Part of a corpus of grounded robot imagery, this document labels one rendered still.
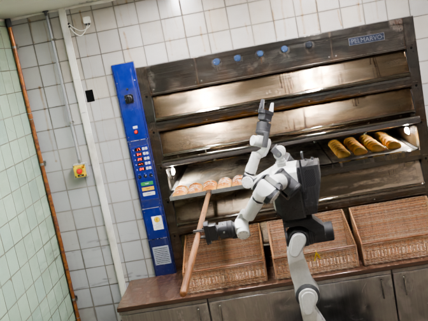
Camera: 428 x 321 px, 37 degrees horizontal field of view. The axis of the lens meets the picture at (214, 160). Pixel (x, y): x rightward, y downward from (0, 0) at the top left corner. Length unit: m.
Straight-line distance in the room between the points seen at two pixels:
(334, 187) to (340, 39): 1.04
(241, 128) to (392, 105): 1.06
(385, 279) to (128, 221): 1.85
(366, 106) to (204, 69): 1.16
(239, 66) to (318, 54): 0.56
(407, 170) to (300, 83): 0.99
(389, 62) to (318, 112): 0.59
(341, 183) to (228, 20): 1.41
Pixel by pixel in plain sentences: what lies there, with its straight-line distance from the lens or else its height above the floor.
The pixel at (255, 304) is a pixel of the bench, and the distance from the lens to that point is 4.27.
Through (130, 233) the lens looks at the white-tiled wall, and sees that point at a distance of 4.75.
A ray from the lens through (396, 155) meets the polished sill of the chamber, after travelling 4.66.
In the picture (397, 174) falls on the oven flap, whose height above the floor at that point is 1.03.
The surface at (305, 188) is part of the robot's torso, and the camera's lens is 3.56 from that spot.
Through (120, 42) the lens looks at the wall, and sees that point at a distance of 4.56.
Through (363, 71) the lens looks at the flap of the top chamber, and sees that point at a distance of 4.55.
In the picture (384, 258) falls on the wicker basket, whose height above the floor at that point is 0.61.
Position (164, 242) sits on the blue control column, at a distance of 4.70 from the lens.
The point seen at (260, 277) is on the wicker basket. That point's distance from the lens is 4.26.
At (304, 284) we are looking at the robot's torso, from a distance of 3.82.
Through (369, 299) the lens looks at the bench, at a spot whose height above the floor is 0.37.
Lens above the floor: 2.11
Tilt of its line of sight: 10 degrees down
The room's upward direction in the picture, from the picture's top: 11 degrees counter-clockwise
